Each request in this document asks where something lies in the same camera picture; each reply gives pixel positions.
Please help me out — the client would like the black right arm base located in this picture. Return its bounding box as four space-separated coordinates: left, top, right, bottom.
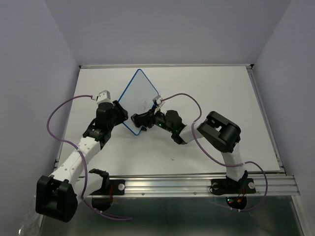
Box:
209 171 256 212

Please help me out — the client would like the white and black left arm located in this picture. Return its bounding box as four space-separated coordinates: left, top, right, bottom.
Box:
35 99 128 222

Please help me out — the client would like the aluminium front mounting rail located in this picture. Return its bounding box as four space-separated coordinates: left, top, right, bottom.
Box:
40 174 301 197

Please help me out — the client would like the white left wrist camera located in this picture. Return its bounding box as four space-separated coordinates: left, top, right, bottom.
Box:
92 90 111 105

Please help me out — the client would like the white table edge rail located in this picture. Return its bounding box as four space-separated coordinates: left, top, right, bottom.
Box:
79 63 254 69

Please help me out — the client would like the black whiteboard eraser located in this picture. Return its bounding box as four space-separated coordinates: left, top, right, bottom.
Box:
131 114 141 128

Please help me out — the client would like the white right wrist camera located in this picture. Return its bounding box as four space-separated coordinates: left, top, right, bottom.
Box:
153 95 165 114

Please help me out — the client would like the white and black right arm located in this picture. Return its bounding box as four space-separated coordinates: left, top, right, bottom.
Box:
131 109 245 192

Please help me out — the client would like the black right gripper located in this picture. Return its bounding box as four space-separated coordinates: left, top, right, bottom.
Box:
134 106 174 133

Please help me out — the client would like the blue-edged small whiteboard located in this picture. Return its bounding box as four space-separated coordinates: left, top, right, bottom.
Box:
118 69 159 136

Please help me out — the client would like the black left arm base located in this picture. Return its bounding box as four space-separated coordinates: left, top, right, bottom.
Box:
85 169 126 212

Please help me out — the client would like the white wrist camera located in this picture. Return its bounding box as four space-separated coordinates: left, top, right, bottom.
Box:
153 95 165 114
92 90 111 105

